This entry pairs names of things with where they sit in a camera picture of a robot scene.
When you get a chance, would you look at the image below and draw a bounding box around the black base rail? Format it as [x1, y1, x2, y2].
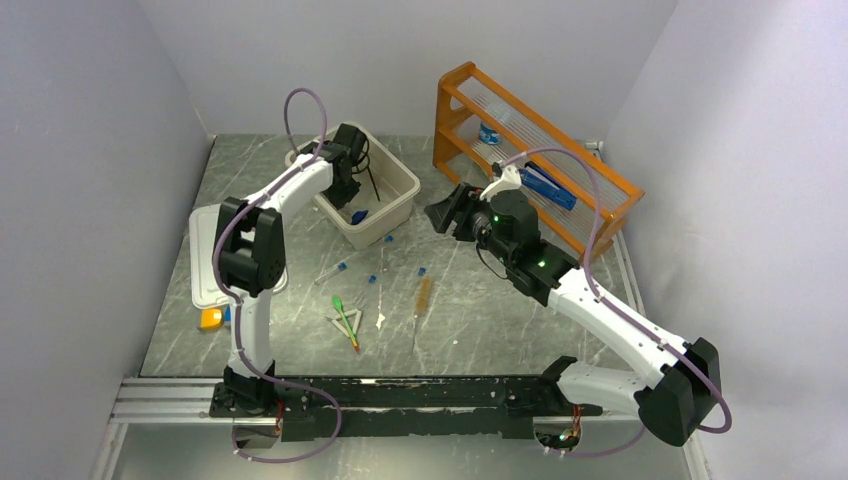
[208, 375, 602, 442]

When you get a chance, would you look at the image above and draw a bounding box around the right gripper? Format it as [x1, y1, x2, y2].
[424, 181, 515, 266]

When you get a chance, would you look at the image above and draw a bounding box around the black wire tripod stand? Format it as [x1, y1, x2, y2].
[356, 151, 381, 201]

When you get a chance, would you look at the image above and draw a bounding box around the orange wooden shelf rack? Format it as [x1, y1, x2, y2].
[433, 62, 644, 258]

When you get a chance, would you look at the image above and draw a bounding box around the orange sponge block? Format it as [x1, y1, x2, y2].
[198, 308, 224, 331]

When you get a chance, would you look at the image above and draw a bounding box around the blue white container on shelf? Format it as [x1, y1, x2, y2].
[478, 121, 503, 145]

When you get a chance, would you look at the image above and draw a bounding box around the brown test tube brush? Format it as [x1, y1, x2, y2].
[413, 276, 433, 317]

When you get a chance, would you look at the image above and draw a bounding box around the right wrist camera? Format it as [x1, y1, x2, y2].
[480, 165, 522, 202]

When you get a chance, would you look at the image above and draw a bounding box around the beige plastic bin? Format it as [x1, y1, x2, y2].
[313, 121, 421, 250]

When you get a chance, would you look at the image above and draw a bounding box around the blue stapler on shelf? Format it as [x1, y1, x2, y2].
[519, 161, 577, 211]

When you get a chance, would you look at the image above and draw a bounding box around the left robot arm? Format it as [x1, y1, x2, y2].
[212, 124, 369, 416]

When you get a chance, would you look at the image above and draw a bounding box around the green plastic spoon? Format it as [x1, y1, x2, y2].
[332, 295, 360, 354]

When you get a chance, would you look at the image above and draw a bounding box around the white bin lid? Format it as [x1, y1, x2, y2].
[188, 202, 289, 311]

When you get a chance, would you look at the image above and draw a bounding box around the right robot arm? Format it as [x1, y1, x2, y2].
[424, 183, 721, 447]

